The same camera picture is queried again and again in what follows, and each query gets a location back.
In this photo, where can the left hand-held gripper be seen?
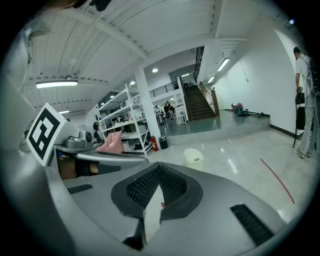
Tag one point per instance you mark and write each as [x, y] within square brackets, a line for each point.
[43, 132]

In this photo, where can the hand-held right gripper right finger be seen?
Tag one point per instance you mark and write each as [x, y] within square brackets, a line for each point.
[215, 200]

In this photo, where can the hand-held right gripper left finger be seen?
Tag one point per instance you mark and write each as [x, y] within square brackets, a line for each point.
[100, 202]

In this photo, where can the white plastic container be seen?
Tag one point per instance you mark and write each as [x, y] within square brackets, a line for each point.
[193, 160]

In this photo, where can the person's left hand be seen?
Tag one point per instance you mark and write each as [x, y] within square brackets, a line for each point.
[67, 168]

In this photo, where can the pink cloth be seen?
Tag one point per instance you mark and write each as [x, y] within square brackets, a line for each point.
[112, 143]

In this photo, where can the white metal shelf rack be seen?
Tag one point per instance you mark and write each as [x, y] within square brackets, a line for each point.
[130, 117]

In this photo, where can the black mesh waste bin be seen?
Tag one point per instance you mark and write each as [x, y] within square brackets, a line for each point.
[163, 143]

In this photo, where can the round ceiling light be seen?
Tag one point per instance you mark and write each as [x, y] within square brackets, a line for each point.
[132, 82]
[155, 70]

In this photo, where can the black balcony railing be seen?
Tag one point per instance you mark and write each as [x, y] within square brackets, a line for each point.
[163, 89]

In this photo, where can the teal vacuum cleaner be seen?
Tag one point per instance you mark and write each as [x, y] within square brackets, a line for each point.
[240, 110]

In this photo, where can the small red fire extinguisher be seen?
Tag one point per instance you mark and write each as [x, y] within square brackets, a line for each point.
[232, 107]

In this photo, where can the brown wooden staircase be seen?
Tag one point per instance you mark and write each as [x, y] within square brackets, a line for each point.
[200, 105]

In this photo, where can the long ceiling tube light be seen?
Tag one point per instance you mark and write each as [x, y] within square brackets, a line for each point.
[57, 84]
[223, 64]
[211, 80]

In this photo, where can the tall black metal grille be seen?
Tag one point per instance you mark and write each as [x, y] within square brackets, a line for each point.
[199, 65]

